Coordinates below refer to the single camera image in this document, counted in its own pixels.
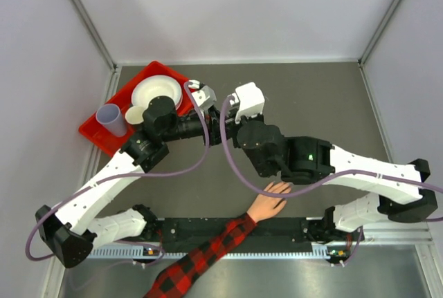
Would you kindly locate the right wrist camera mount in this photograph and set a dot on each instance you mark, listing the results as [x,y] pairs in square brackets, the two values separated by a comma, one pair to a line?
[249,101]

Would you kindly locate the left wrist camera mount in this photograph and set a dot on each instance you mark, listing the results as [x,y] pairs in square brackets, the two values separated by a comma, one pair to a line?
[202,94]

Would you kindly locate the red plastic tray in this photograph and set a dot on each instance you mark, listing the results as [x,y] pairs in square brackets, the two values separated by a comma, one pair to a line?
[104,140]

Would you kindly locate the mannequin hand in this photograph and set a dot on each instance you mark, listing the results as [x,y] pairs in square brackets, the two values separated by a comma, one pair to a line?
[265,207]

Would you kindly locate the cream paper cup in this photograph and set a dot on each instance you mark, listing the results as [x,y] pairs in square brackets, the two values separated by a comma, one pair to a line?
[134,115]

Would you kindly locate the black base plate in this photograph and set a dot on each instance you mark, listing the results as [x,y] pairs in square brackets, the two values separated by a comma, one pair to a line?
[195,231]

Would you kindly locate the red plaid sleeve forearm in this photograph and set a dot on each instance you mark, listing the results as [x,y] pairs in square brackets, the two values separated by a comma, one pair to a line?
[177,279]

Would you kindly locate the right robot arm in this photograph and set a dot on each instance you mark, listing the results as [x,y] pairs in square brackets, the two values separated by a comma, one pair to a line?
[397,193]

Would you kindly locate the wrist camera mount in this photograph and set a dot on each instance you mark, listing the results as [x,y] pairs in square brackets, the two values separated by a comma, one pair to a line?
[249,101]
[202,94]

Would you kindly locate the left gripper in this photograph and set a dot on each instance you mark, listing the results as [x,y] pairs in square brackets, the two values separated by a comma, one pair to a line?
[212,117]

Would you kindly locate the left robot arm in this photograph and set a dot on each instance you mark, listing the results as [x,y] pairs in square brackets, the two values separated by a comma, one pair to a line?
[72,229]

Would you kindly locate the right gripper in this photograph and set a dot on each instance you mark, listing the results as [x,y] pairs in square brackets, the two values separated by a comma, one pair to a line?
[233,127]

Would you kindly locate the lilac plastic cup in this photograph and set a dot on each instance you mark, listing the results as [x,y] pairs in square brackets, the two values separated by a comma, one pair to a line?
[111,118]

